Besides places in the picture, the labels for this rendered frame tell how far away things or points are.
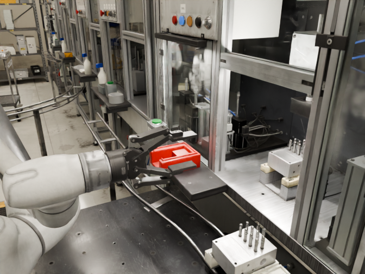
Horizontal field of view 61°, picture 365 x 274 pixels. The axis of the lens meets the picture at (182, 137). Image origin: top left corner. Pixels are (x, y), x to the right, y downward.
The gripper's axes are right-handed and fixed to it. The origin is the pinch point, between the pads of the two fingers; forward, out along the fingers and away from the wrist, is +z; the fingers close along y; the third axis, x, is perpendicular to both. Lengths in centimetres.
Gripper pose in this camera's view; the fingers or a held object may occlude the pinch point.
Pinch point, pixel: (185, 151)
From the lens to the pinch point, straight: 80.3
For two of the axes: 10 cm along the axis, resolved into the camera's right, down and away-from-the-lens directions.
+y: 0.0, -9.2, -3.9
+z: 9.0, -1.7, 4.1
